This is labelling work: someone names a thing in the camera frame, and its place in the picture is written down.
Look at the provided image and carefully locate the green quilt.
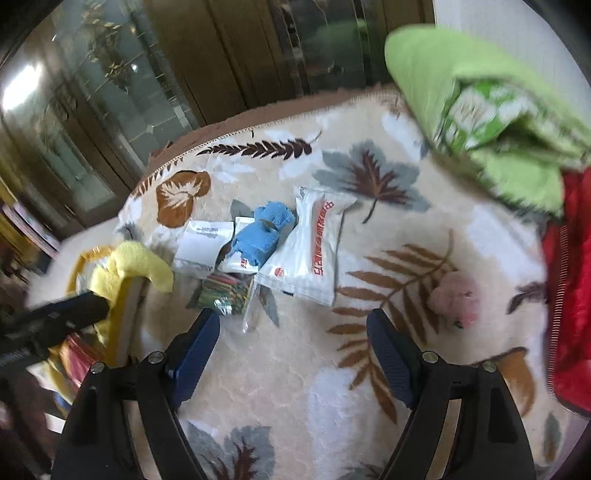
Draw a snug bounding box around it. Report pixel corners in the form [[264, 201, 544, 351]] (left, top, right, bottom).
[[384, 25, 591, 217]]

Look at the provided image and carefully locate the pink plush toy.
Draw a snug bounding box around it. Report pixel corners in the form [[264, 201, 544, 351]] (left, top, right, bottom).
[[427, 272, 481, 329]]

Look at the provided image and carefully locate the pink patterned flat box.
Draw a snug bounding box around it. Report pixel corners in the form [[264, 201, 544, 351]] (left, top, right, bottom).
[[2, 202, 61, 257]]

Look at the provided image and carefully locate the yellow storage basket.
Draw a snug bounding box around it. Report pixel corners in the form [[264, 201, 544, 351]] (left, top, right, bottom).
[[46, 247, 148, 407]]

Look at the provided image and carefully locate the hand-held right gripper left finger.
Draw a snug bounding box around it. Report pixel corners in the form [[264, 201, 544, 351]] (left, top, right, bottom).
[[51, 308, 221, 480]]

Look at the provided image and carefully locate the yellow towel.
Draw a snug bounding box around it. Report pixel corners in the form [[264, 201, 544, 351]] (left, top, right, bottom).
[[90, 242, 175, 342]]

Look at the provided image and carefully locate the leaf print blanket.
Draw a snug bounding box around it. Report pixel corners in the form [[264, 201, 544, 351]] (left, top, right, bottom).
[[28, 85, 591, 480]]

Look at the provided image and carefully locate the white paper box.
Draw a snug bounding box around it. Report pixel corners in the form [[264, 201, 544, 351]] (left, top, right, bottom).
[[173, 220, 235, 279]]

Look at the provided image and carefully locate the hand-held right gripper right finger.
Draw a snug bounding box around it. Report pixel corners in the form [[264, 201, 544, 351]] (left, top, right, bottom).
[[366, 308, 539, 480]]

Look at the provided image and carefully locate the colourful packet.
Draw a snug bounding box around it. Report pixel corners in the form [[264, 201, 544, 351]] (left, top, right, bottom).
[[198, 272, 259, 333]]

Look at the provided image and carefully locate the white packet with red print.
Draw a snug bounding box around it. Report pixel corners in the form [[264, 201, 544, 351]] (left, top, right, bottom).
[[256, 186, 358, 308]]

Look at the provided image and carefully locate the wooden glass door cabinet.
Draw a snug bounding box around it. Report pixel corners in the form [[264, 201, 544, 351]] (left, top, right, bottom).
[[0, 0, 435, 259]]

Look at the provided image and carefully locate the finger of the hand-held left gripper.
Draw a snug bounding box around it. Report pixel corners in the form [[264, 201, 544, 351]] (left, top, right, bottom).
[[7, 292, 109, 343]]

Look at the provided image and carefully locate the red blanket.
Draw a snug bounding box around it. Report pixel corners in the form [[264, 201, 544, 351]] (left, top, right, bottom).
[[540, 168, 591, 418]]

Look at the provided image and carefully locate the blue towel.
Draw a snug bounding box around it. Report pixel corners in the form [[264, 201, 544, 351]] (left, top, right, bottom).
[[228, 200, 296, 269]]

